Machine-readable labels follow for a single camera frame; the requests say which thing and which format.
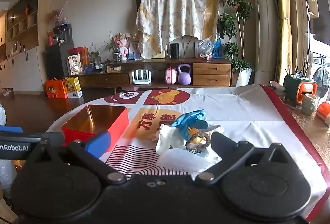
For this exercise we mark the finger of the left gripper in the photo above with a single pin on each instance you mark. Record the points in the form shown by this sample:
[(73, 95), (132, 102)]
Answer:
[(11, 129)]

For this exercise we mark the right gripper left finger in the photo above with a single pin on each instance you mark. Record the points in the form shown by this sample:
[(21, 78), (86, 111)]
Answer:
[(89, 153)]

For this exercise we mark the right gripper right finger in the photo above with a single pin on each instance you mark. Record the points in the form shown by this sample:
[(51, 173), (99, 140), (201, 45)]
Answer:
[(232, 154)]

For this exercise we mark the leopard scrunchie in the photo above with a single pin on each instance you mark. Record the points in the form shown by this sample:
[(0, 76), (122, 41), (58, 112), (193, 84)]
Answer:
[(198, 142)]

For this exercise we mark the blue rubber glove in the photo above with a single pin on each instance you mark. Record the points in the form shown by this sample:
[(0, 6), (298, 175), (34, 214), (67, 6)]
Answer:
[(194, 119)]

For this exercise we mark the white face mask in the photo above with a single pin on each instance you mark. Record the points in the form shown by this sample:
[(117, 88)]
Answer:
[(183, 160)]

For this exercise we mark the white cloth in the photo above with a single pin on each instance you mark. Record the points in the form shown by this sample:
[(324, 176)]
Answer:
[(169, 137)]

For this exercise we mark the white plastic bag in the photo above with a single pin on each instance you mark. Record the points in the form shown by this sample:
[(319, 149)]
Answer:
[(8, 171)]

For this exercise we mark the red gift box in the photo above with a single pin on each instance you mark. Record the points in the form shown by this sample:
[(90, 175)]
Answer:
[(92, 120)]

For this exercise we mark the printed white tablecloth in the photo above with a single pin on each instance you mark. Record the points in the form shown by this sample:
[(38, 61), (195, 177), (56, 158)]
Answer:
[(251, 113)]

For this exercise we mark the orange gift bag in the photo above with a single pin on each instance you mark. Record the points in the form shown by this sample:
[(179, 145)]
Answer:
[(55, 89)]

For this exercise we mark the yellow carton box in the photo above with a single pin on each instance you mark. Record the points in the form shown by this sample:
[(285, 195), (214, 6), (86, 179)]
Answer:
[(72, 87)]

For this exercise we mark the wooden tv cabinet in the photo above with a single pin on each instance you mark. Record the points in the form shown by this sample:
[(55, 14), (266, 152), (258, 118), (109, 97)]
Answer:
[(203, 73)]

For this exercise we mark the black mini fridge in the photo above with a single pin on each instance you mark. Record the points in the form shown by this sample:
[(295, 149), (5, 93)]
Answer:
[(56, 60)]

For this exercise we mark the purple kettlebell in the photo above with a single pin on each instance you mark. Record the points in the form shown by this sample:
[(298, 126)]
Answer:
[(184, 74)]

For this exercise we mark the green ceramic mug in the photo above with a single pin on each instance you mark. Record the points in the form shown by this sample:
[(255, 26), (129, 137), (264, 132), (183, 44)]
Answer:
[(309, 104)]

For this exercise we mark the green orange utensil holder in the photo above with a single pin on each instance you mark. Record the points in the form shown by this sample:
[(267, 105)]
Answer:
[(297, 87)]

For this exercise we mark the white wifi router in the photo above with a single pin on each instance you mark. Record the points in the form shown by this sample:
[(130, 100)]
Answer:
[(141, 77)]

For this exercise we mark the white standing air conditioner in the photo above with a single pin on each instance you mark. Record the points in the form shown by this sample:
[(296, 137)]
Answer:
[(266, 40)]

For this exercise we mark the orange white jar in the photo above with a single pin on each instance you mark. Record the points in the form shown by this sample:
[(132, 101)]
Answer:
[(323, 112)]

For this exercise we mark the clear plastic bag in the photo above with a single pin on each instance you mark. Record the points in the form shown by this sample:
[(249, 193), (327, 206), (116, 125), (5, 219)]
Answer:
[(205, 49)]

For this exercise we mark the pink plush doll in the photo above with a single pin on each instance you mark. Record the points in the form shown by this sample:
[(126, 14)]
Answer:
[(121, 40)]

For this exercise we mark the black speaker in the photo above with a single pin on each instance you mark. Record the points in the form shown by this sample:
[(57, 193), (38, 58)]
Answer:
[(174, 50)]

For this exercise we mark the potted green tree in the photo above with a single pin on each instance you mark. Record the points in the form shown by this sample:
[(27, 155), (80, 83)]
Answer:
[(231, 28)]

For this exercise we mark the floral cover cloth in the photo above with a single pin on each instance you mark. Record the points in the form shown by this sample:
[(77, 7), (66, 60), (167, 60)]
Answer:
[(159, 22)]

